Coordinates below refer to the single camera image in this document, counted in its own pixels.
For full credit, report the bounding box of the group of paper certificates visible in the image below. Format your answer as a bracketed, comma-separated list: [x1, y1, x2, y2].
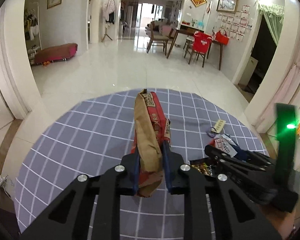
[216, 4, 253, 40]

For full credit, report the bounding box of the person's right forearm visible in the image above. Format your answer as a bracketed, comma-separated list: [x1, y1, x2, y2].
[261, 202, 298, 240]

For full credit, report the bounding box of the green curtain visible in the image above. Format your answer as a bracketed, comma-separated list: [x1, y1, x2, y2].
[255, 0, 285, 47]

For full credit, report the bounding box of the dark colourful snack wrapper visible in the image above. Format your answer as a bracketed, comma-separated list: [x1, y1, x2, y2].
[190, 162, 215, 178]

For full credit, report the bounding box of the paper tag with purple ring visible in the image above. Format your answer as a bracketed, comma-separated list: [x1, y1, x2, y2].
[205, 119, 227, 138]

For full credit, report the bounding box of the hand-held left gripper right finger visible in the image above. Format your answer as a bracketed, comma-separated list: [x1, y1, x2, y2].
[161, 142, 283, 240]

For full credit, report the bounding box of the wooden chair with red bag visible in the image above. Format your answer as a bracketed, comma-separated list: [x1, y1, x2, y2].
[184, 32, 213, 68]

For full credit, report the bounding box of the round table checked grey cloth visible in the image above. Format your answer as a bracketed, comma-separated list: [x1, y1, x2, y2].
[14, 88, 270, 233]

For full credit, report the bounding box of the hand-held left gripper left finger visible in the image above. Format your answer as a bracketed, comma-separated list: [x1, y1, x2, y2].
[20, 153, 140, 240]

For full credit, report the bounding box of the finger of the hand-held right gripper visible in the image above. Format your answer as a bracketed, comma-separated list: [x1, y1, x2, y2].
[236, 149, 276, 167]
[204, 145, 267, 177]

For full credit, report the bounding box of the red brown paper bag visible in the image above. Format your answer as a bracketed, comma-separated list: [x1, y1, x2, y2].
[130, 88, 172, 197]

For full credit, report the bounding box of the grey sofa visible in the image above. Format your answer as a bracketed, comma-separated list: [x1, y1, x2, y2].
[146, 19, 178, 34]

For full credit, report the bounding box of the red bag on chair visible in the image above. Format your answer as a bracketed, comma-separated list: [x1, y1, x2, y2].
[192, 31, 214, 55]

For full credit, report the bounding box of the large framed picture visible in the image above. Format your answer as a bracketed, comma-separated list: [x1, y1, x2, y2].
[216, 0, 240, 14]

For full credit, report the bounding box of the red gift bag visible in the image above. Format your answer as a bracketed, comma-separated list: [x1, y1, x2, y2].
[213, 29, 230, 46]

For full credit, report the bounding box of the white sideboard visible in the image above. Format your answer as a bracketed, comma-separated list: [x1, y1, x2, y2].
[179, 23, 205, 30]

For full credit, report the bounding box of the wooden chair with grey cushion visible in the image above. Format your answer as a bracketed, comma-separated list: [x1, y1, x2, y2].
[147, 21, 170, 54]

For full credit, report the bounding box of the wooden coat stand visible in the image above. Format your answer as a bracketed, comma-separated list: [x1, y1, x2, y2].
[101, 0, 115, 42]

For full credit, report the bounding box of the wooden dining table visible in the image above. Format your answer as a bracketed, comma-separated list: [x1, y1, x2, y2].
[166, 27, 224, 71]

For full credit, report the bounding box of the white clothes rack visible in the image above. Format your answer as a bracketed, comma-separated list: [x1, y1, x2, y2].
[24, 2, 42, 65]

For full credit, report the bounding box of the white red foil wrapper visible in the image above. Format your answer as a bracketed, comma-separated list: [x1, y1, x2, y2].
[210, 134, 240, 158]

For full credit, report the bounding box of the maroon bench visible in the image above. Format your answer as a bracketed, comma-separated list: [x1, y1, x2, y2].
[34, 43, 78, 65]

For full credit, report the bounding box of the white appliance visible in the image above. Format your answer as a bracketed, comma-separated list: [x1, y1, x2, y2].
[245, 56, 258, 85]

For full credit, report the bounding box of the pink sheer curtain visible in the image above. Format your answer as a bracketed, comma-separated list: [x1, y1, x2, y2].
[251, 62, 300, 135]

